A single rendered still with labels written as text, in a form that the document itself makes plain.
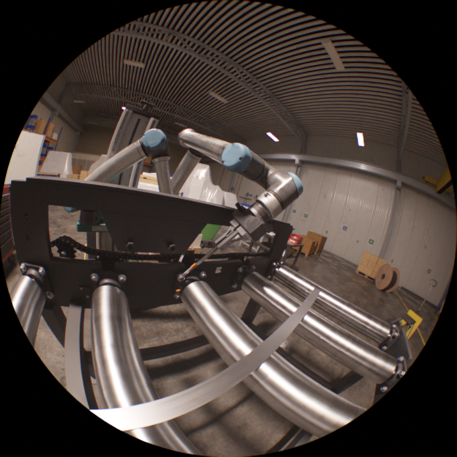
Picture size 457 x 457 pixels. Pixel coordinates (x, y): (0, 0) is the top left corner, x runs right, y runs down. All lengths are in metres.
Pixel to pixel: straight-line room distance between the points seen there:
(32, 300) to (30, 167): 4.64
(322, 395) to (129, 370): 0.37
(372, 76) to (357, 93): 1.52
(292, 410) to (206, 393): 0.19
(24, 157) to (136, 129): 3.94
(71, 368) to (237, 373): 0.40
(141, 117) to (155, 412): 1.57
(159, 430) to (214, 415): 0.96
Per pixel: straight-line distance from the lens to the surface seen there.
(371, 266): 7.57
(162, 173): 0.91
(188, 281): 0.54
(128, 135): 1.41
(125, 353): 0.33
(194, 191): 4.15
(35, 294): 0.54
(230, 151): 0.47
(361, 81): 8.94
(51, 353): 1.54
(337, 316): 0.87
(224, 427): 1.24
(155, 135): 0.80
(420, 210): 11.50
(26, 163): 4.97
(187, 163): 1.04
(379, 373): 0.70
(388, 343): 0.99
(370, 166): 10.76
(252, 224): 0.44
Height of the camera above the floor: 1.20
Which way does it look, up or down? 11 degrees down
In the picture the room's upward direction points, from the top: 16 degrees clockwise
